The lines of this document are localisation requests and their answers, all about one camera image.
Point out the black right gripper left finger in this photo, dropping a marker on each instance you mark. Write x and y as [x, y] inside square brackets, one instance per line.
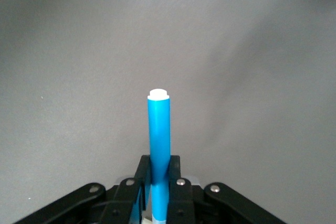
[120, 203]

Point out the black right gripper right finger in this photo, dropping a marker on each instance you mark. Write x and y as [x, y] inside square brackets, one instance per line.
[183, 203]

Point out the blue marker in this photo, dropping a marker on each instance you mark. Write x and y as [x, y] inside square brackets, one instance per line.
[158, 129]

